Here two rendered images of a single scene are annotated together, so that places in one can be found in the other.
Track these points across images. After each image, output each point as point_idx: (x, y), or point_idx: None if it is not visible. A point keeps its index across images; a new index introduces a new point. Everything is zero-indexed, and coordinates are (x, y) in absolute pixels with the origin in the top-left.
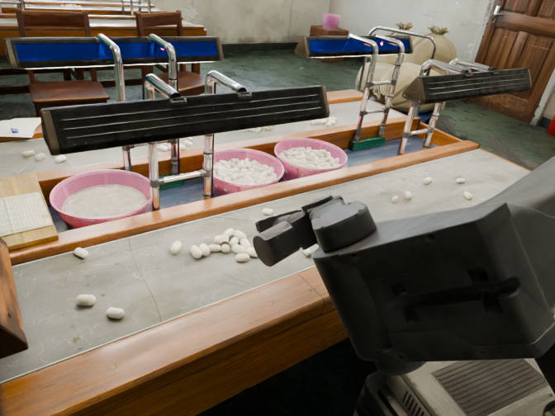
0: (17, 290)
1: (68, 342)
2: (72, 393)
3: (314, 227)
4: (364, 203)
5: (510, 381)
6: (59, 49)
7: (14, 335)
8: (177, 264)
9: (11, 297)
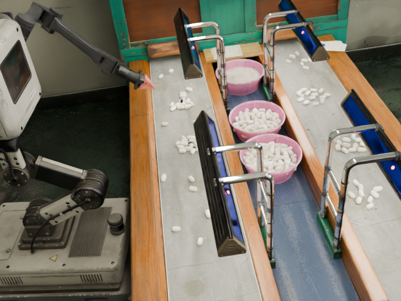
0: None
1: (156, 70)
2: (133, 68)
3: (56, 9)
4: (197, 164)
5: (83, 238)
6: (287, 7)
7: (147, 51)
8: (179, 91)
9: (164, 50)
